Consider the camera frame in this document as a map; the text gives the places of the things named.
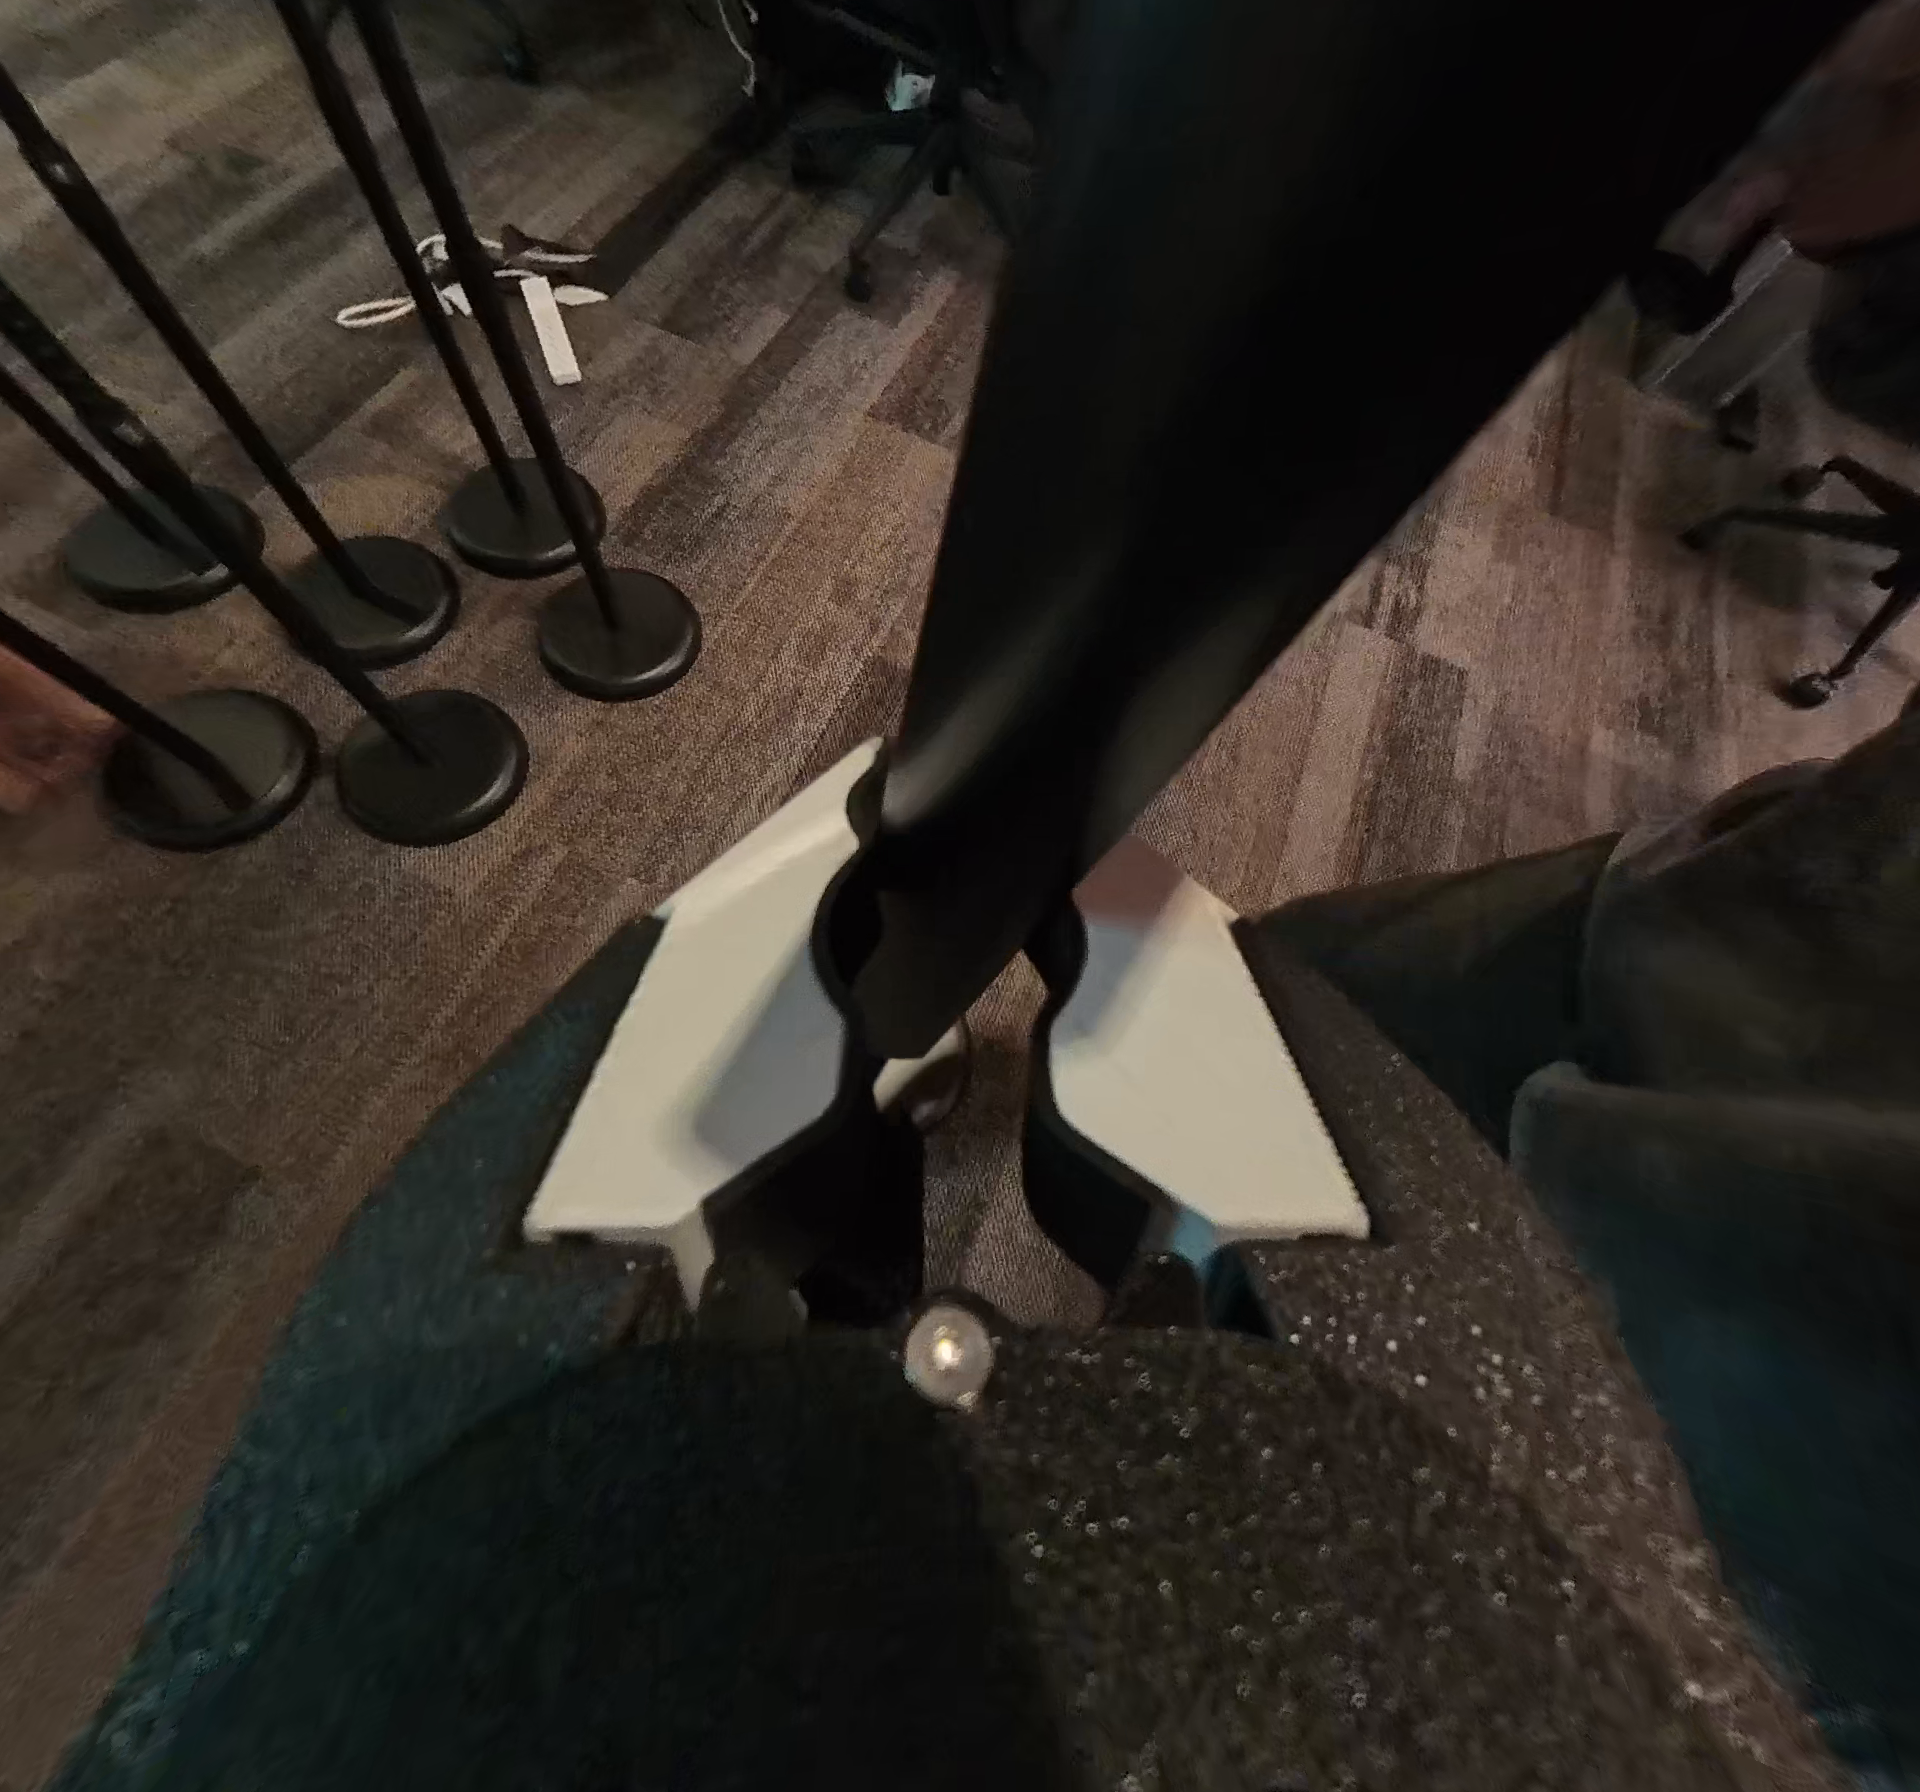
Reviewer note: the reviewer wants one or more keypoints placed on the black snap frame sign stand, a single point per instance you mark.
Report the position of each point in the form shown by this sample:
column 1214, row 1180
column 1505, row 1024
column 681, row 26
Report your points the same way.
column 1201, row 470

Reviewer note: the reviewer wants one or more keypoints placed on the person's right forearm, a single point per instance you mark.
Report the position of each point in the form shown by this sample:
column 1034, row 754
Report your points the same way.
column 1650, row 953

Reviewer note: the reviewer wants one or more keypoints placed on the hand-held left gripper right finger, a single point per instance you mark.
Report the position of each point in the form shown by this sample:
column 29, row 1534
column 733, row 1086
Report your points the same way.
column 1201, row 1071

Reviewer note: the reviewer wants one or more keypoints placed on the group of floor sign stands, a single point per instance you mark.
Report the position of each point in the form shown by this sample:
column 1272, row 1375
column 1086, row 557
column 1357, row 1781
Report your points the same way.
column 428, row 772

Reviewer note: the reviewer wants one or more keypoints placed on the white power strip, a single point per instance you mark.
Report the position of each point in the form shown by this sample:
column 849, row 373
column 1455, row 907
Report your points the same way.
column 551, row 337

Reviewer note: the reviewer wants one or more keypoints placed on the wooden pillar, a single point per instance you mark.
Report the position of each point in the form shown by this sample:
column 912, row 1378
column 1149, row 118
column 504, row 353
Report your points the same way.
column 45, row 735

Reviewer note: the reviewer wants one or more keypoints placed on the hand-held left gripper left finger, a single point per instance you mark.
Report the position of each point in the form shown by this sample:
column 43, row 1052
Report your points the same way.
column 676, row 1071

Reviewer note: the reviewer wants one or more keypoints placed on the person's torso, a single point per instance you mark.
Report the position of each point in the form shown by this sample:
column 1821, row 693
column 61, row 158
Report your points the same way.
column 1724, row 1371

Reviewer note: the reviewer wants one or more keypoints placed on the grey trash bin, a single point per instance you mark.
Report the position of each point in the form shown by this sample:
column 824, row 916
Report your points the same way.
column 1740, row 322

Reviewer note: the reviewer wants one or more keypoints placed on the person's right hand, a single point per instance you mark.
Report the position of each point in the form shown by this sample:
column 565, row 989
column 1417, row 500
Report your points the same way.
column 1846, row 127

